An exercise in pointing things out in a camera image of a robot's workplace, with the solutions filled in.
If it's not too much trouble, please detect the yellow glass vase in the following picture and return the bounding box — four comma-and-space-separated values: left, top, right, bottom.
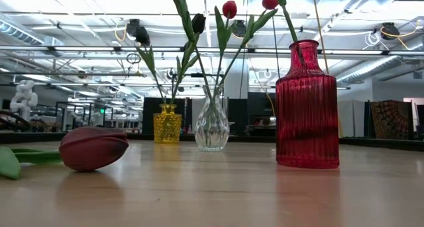
152, 103, 183, 144

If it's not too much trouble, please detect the clear glass vase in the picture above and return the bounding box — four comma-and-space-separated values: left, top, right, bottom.
193, 84, 231, 152

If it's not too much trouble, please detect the white partition panel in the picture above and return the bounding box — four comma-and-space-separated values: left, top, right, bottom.
337, 99, 368, 138

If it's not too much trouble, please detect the red artificial tulip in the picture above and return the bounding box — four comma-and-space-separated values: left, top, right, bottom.
215, 0, 280, 95
170, 0, 213, 95
213, 0, 238, 95

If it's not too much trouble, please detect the black artificial tulip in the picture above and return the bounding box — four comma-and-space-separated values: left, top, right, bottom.
134, 25, 168, 105
168, 13, 207, 105

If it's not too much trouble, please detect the patterned brown panel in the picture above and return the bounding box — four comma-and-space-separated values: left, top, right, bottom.
370, 100, 415, 141

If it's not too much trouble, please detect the maroon artificial tulip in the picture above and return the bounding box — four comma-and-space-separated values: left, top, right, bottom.
271, 0, 305, 64
0, 126, 130, 181

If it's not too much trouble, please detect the red ribbed glass vase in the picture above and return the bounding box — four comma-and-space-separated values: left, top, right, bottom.
275, 39, 341, 170

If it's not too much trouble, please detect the yellow hanging cable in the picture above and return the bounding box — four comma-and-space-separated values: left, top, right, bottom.
311, 0, 331, 75

